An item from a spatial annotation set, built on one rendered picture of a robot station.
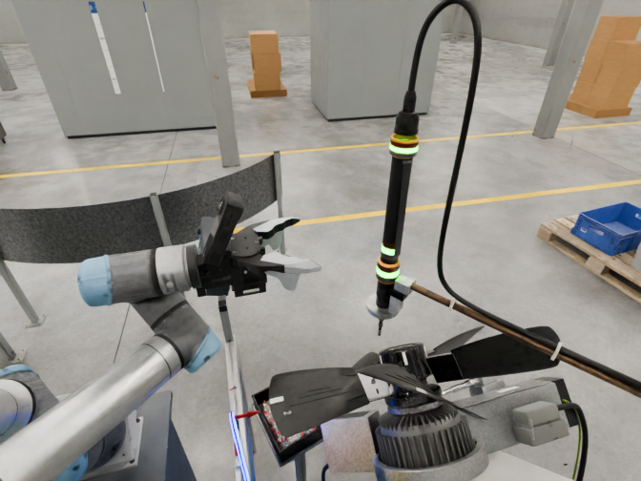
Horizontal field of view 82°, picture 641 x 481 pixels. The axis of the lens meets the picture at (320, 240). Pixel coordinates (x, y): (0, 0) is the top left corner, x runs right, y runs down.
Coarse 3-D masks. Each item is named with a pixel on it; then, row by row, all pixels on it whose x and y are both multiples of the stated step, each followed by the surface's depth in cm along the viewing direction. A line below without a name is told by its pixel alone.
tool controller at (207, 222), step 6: (204, 222) 142; (210, 222) 143; (198, 228) 144; (204, 228) 138; (210, 228) 139; (198, 234) 144; (204, 234) 135; (204, 240) 132; (198, 246) 149; (210, 288) 134; (216, 288) 135; (222, 288) 135; (228, 288) 136; (210, 294) 135; (216, 294) 136; (222, 294) 137; (228, 294) 138
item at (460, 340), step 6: (468, 330) 110; (474, 330) 113; (456, 336) 108; (462, 336) 110; (468, 336) 114; (444, 342) 105; (450, 342) 108; (456, 342) 111; (462, 342) 115; (438, 348) 104; (444, 348) 107; (450, 348) 112; (438, 354) 106
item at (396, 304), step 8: (400, 280) 70; (392, 288) 72; (400, 288) 70; (408, 288) 69; (376, 296) 79; (392, 296) 72; (400, 296) 70; (368, 304) 77; (392, 304) 73; (400, 304) 74; (376, 312) 75; (384, 312) 75; (392, 312) 74
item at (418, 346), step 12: (384, 348) 100; (396, 348) 92; (408, 348) 91; (420, 348) 92; (384, 360) 93; (396, 360) 91; (408, 360) 90; (420, 360) 91; (408, 372) 89; (420, 372) 89; (432, 384) 96; (396, 396) 90; (408, 396) 87; (420, 396) 87
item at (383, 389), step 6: (360, 378) 93; (366, 378) 93; (366, 384) 92; (378, 384) 92; (384, 384) 92; (366, 390) 90; (372, 390) 90; (384, 390) 90; (390, 390) 90; (372, 396) 89; (378, 396) 89; (384, 396) 89
